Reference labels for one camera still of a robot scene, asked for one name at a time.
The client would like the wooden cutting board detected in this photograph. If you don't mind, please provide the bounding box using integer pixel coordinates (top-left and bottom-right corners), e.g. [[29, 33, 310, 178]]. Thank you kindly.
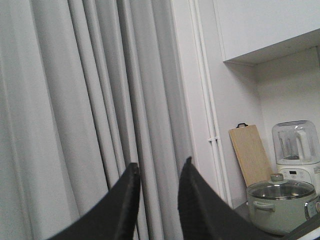
[[229, 123, 273, 186]]

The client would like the grey curtain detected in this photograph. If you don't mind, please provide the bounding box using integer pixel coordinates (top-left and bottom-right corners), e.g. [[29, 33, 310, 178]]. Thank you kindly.
[[0, 0, 193, 240]]

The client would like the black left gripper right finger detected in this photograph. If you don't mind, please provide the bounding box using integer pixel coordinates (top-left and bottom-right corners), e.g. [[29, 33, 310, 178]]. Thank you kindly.
[[177, 157, 273, 240]]

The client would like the white wall pipe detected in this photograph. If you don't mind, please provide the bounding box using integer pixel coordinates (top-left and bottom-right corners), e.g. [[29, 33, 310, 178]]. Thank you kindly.
[[188, 0, 233, 207]]

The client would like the white blender appliance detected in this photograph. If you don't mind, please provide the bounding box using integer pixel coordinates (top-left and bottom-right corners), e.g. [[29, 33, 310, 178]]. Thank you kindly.
[[272, 120, 320, 194]]

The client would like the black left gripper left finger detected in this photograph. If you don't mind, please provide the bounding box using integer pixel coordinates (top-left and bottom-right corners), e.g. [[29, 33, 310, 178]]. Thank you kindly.
[[51, 163, 140, 240]]

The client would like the white wall cabinet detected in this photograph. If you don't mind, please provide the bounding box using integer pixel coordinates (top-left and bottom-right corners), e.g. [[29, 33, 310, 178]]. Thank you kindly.
[[213, 0, 320, 66]]

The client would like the green cooking pot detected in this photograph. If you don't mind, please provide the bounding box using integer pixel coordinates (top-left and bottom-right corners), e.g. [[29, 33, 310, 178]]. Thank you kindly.
[[246, 173, 320, 235]]

